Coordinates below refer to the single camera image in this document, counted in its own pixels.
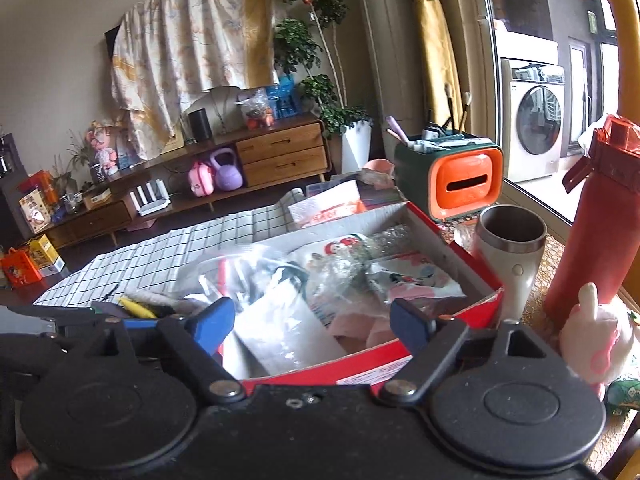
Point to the small potted plant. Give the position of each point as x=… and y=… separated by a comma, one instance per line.
x=82, y=157

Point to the clear cellophane wrap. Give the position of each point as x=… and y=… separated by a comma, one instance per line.
x=392, y=237

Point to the pink tube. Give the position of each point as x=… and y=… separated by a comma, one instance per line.
x=397, y=131

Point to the black cylinder speaker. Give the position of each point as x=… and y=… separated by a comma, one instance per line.
x=199, y=124

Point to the white black checkered tablecloth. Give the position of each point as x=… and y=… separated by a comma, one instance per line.
x=150, y=260

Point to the white washing machine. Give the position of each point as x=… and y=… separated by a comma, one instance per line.
x=537, y=120

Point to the makeup brush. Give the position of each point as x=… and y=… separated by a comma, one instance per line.
x=448, y=105
x=465, y=110

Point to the floral yellow cloth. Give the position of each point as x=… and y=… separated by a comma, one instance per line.
x=190, y=45

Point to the white pink plush toy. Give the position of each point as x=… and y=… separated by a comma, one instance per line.
x=600, y=340

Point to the cartoon printed pink packet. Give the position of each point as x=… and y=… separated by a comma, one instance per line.
x=415, y=275

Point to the white router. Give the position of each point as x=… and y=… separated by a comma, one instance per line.
x=150, y=200

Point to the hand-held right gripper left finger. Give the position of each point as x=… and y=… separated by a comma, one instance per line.
x=215, y=322

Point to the pink doll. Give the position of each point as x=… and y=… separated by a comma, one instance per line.
x=102, y=150

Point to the clear bag of fruit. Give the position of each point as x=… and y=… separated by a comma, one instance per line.
x=255, y=110

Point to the pink cup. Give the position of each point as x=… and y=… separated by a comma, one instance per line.
x=378, y=166

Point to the orange floor box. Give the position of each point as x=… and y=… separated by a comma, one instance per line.
x=17, y=267

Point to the yellow curtain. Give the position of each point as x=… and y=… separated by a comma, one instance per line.
x=432, y=35

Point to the white plant pot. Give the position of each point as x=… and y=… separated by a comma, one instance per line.
x=357, y=147

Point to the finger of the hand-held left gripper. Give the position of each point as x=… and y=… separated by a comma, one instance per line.
x=100, y=320

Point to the small cardboard box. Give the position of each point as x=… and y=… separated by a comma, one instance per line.
x=97, y=199

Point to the green orange desk organizer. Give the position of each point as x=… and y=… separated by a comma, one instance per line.
x=465, y=180

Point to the white plastic packet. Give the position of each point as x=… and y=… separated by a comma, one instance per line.
x=285, y=330

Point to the yellow giraffe plush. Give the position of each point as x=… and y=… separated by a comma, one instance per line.
x=625, y=35

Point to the red water bottle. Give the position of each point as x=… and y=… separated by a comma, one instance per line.
x=595, y=240

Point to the yellow woven placemat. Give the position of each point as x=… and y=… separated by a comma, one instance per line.
x=547, y=270

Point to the green printed pouch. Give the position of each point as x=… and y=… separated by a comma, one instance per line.
x=625, y=396

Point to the yellow carton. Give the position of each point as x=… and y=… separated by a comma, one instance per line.
x=45, y=252

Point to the clear storage box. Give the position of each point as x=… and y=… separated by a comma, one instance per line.
x=320, y=189

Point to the clear plastic bag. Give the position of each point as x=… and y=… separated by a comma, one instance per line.
x=235, y=265

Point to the black television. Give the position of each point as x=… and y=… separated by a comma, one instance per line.
x=112, y=42

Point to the purple kettlebell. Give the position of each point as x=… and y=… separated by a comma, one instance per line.
x=227, y=172

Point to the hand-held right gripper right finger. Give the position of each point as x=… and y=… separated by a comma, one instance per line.
x=410, y=325

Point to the white steel tumbler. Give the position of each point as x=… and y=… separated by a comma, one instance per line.
x=510, y=270

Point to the wooden tv cabinet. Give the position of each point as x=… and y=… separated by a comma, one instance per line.
x=285, y=152

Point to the white red paper packet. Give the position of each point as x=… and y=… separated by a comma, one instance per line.
x=325, y=205

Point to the pink small case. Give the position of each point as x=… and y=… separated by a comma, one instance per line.
x=201, y=180

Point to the orange printed box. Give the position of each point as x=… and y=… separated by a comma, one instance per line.
x=37, y=205

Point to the red cardboard box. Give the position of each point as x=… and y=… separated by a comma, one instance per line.
x=325, y=371

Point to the blue plastic toy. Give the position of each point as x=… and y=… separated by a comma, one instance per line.
x=284, y=97

